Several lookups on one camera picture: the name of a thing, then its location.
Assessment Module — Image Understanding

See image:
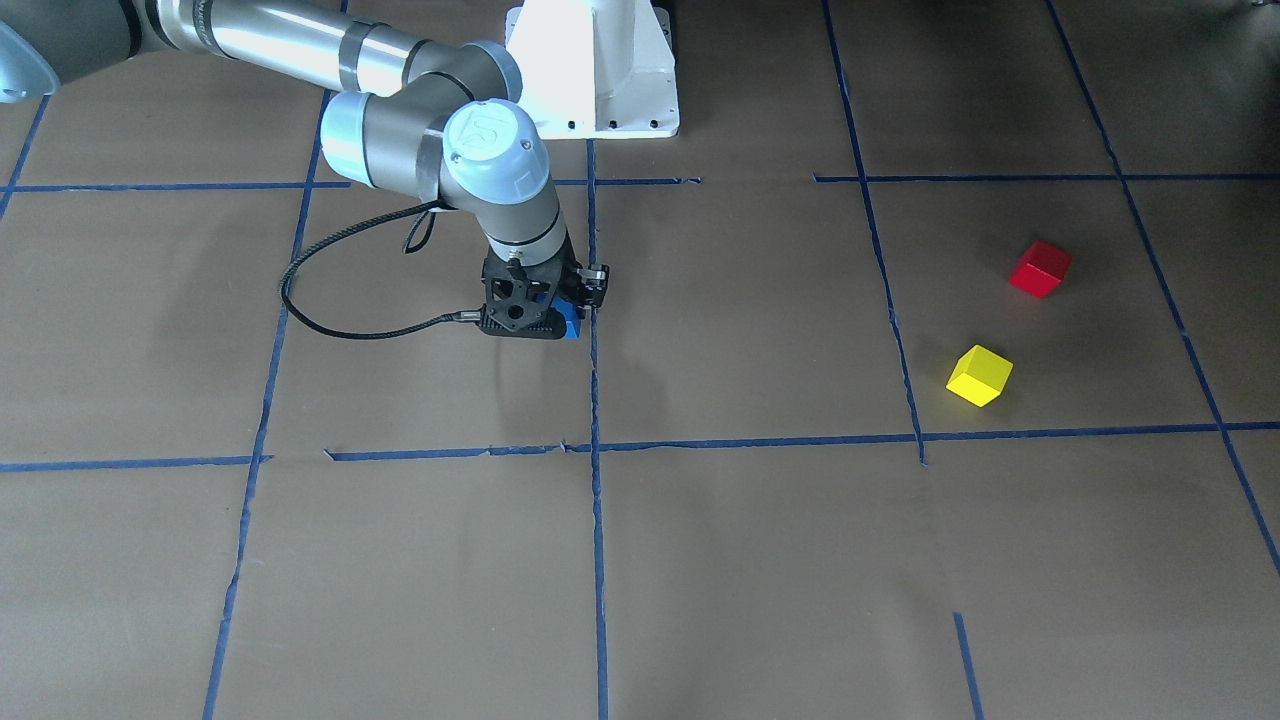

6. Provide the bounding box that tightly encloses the red wooden cube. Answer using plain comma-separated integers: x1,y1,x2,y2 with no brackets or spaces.
1007,240,1073,299

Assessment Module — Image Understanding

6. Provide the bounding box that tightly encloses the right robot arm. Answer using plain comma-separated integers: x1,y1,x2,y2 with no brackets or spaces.
1,1,609,340

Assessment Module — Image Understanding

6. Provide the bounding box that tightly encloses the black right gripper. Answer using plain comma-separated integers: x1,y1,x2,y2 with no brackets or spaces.
480,254,611,340

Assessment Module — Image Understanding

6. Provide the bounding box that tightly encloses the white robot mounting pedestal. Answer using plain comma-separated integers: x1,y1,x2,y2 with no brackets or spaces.
506,1,681,141

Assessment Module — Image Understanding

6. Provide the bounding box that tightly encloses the blue wooden cube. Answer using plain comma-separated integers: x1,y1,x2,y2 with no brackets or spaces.
529,295,582,340

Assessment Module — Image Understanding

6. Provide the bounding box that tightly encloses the yellow wooden cube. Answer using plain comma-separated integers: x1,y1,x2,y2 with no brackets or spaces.
945,345,1014,407

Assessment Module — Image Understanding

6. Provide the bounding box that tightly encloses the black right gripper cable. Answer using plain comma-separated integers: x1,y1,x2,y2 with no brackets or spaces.
279,200,492,341

